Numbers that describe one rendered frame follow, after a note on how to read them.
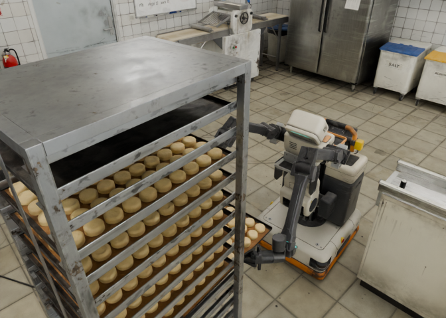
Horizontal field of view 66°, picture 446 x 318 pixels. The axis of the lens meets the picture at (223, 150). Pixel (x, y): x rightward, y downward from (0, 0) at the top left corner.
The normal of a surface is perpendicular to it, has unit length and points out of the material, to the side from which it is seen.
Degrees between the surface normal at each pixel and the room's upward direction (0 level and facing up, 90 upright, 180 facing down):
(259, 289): 0
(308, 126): 43
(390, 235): 90
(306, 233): 1
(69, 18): 90
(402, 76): 92
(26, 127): 0
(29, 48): 90
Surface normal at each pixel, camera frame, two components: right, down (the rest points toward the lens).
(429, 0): -0.73, 0.36
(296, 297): 0.00, -0.85
